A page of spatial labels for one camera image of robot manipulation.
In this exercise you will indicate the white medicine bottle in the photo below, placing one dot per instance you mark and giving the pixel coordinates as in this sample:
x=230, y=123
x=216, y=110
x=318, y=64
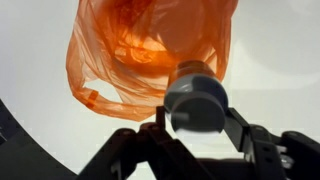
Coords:
x=196, y=103

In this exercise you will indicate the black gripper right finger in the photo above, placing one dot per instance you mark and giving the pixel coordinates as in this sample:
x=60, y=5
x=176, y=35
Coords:
x=266, y=153

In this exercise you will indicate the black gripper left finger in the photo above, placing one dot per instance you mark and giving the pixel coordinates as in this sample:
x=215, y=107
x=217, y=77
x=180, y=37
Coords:
x=133, y=153

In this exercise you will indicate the orange plastic bag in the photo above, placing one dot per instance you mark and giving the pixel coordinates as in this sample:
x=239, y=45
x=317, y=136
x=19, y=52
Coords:
x=133, y=50

